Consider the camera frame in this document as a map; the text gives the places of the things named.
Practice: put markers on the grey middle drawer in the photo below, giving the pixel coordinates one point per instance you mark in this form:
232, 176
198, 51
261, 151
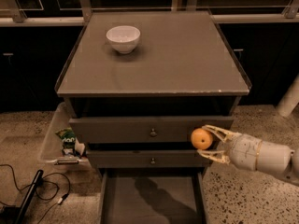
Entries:
146, 159

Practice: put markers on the clear plastic storage bin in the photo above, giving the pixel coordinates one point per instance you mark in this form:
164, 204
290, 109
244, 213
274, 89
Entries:
51, 149

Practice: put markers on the metal window railing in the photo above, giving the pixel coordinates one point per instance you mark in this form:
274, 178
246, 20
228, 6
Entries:
77, 12

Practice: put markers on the green snack bag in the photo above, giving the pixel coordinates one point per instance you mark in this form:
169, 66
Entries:
68, 139

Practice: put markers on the black bar on floor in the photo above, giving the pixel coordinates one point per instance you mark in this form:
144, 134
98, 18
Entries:
28, 197

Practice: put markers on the grey bottom drawer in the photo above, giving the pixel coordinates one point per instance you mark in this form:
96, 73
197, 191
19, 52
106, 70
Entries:
152, 196

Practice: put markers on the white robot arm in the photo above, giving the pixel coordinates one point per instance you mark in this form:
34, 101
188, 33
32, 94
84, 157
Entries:
276, 160

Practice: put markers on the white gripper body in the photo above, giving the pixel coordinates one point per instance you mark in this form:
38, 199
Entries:
244, 150

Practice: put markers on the white ceramic bowl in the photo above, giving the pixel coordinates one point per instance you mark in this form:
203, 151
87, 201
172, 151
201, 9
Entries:
124, 39

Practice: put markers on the orange fruit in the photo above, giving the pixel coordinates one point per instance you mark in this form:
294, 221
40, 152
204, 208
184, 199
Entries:
201, 139

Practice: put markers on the grey drawer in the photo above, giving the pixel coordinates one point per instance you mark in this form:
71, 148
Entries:
106, 130
152, 196
146, 159

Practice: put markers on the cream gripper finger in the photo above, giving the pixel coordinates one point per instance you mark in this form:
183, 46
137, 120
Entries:
215, 155
223, 134

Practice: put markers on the grey top drawer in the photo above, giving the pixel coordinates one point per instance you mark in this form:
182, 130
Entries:
106, 130

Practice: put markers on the grey drawer cabinet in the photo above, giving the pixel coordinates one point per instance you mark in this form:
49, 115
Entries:
180, 67

